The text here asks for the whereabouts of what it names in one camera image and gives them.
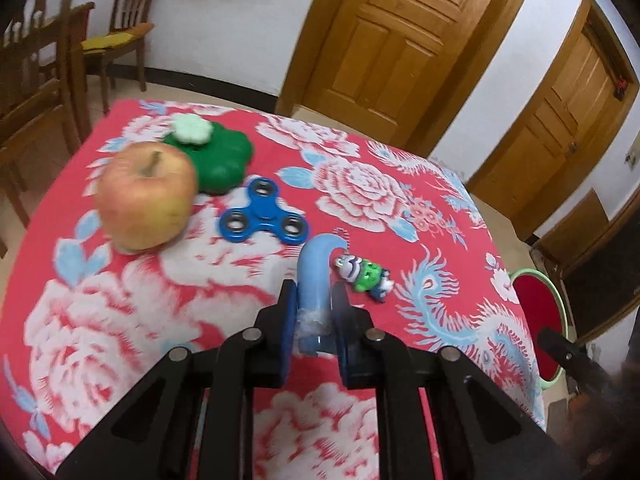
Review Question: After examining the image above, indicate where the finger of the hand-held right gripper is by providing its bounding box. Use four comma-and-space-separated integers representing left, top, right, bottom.
536, 327, 622, 402

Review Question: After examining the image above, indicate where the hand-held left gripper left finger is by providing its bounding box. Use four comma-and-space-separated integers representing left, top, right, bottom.
55, 279, 300, 480

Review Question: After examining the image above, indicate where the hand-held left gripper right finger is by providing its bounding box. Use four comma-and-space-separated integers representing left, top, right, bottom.
330, 292, 586, 480

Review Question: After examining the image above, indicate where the light blue curved tube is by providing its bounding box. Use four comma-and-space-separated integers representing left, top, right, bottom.
296, 232, 348, 356

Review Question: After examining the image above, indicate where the small green white toy figure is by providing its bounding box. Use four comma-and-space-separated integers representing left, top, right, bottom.
334, 254, 396, 304

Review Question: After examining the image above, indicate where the blue fidget spinner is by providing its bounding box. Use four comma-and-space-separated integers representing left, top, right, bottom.
219, 177, 311, 246

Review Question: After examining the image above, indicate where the leaning wooden board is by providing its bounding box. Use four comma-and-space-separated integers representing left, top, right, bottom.
532, 189, 611, 261

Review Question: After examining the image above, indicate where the red floral tablecloth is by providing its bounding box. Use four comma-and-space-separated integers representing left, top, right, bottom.
0, 97, 548, 480

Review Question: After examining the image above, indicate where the dark green flower-shaped container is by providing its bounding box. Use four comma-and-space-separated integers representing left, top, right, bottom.
165, 122, 253, 195

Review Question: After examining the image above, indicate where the red yellow apple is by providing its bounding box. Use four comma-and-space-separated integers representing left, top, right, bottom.
95, 141, 198, 253

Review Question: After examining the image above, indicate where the light green flower-shaped lid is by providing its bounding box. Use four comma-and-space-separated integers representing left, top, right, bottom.
170, 114, 213, 146

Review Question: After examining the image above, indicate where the wooden door with red ornament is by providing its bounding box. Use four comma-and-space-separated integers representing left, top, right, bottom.
467, 0, 640, 241

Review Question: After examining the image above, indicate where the wooden panel door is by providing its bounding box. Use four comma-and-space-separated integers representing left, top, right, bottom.
275, 0, 543, 158

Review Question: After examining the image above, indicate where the yellow seat cushion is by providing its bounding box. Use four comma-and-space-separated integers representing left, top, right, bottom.
81, 22, 155, 53

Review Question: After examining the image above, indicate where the wooden chair with cushion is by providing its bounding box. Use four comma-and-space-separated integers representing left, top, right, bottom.
82, 0, 168, 113

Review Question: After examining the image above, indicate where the wooden slat-back chair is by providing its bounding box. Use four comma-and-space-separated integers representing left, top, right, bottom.
0, 0, 83, 231

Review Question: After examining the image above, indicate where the beige wall electrical panel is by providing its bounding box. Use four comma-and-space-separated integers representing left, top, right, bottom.
625, 132, 640, 173

